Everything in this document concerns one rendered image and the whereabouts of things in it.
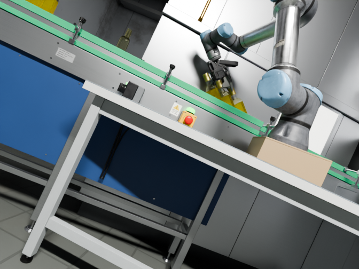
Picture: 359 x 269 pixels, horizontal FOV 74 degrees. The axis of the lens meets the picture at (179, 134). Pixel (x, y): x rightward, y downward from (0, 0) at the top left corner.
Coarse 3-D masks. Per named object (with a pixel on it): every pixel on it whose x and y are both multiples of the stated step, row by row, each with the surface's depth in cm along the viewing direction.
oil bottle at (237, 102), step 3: (234, 99) 138; (237, 99) 138; (240, 99) 138; (234, 102) 137; (237, 102) 137; (240, 102) 137; (237, 105) 137; (240, 105) 138; (243, 105) 138; (237, 108) 137; (240, 108) 138; (243, 108) 138; (243, 111) 138; (246, 111) 139
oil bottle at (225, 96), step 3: (222, 93) 136; (225, 93) 136; (228, 93) 136; (222, 96) 135; (225, 96) 136; (228, 96) 136; (222, 99) 136; (225, 99) 136; (228, 99) 136; (231, 99) 136; (225, 102) 136; (228, 102) 136; (231, 102) 136; (231, 105) 136; (234, 105) 137
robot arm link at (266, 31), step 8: (312, 8) 94; (304, 16) 96; (312, 16) 97; (264, 24) 116; (272, 24) 111; (304, 24) 101; (248, 32) 123; (256, 32) 118; (264, 32) 115; (272, 32) 112; (240, 40) 127; (248, 40) 123; (256, 40) 120; (264, 40) 119; (232, 48) 131; (240, 48) 130
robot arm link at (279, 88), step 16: (272, 0) 92; (288, 0) 88; (304, 0) 88; (288, 16) 87; (288, 32) 85; (288, 48) 84; (272, 64) 86; (288, 64) 82; (272, 80) 80; (288, 80) 77; (272, 96) 79; (288, 96) 78; (304, 96) 82; (288, 112) 85
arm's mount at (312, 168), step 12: (252, 144) 101; (264, 144) 84; (276, 144) 83; (264, 156) 83; (276, 156) 83; (288, 156) 83; (300, 156) 82; (312, 156) 82; (288, 168) 82; (300, 168) 82; (312, 168) 82; (324, 168) 81; (312, 180) 82
